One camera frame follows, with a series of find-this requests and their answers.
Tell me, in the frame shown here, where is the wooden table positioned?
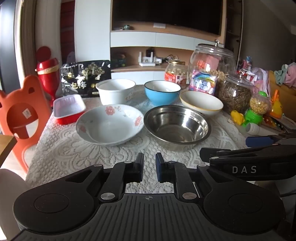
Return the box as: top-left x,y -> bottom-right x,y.
0,134 -> 18,168

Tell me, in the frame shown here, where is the white paper bowl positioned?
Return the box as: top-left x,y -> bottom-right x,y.
95,79 -> 136,106

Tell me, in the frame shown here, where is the colourful candy packet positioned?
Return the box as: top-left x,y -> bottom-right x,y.
188,71 -> 219,95

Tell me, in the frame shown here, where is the white router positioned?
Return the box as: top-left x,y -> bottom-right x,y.
139,52 -> 156,67

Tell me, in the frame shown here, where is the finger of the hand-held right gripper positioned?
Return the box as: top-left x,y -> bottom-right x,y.
199,143 -> 296,164
245,132 -> 296,149

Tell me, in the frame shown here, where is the orange bear-shaped chair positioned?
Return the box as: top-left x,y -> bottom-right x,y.
0,75 -> 52,174

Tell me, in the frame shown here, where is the orange duck toy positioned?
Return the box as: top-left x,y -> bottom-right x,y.
269,89 -> 284,119

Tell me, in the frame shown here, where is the red bottle-shaped toy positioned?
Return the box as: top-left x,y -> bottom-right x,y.
35,46 -> 60,102

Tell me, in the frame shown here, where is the white lace tablecloth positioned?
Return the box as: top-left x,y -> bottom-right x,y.
25,84 -> 255,194

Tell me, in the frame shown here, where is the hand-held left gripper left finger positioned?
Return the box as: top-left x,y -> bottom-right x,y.
59,152 -> 144,204

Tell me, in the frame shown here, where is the black television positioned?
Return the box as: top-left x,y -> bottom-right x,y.
111,0 -> 223,36

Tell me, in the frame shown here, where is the white plastic bottle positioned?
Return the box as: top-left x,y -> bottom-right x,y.
245,123 -> 266,135

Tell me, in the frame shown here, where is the blue enamel bowl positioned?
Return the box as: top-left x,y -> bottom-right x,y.
144,80 -> 181,107

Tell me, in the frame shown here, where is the peanut jar with red label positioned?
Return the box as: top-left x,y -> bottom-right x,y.
165,60 -> 188,90

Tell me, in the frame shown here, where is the grey stool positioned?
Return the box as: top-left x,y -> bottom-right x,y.
0,169 -> 31,241

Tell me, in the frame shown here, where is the white and wood cabinet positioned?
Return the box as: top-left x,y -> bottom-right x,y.
110,0 -> 226,86

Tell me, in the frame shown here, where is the green candy dispenser toy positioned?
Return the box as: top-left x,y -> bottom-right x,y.
242,91 -> 271,127

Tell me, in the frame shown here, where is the pile of clothes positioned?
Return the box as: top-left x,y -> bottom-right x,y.
274,62 -> 296,87

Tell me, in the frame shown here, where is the large glass jar with lid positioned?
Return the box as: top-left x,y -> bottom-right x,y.
188,39 -> 237,93

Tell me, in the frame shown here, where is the toy truck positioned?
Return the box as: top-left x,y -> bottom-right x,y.
111,54 -> 127,68

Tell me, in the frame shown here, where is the yellow sofa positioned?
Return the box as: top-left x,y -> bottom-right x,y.
268,71 -> 296,121

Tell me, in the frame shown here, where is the pink plastic bag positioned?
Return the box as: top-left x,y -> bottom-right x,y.
252,67 -> 271,93

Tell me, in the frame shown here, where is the red and blue toy figure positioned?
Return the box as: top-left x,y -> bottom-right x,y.
240,56 -> 254,75

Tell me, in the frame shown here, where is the glass jar of dark sticks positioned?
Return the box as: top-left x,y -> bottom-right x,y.
218,70 -> 259,115

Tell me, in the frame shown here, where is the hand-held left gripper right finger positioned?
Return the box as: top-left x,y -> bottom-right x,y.
156,152 -> 234,202

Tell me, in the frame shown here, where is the white floral bowl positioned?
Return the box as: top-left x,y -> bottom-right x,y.
76,104 -> 144,147

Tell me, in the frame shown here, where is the small yellow duck toy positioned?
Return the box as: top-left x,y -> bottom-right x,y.
231,110 -> 245,126

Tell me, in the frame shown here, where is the black snack bag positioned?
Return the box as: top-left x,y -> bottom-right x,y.
60,60 -> 112,98

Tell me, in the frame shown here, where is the stainless steel bowl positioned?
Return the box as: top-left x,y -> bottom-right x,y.
144,105 -> 211,145

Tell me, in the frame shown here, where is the red rectangular tray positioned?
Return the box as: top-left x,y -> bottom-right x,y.
53,94 -> 87,125

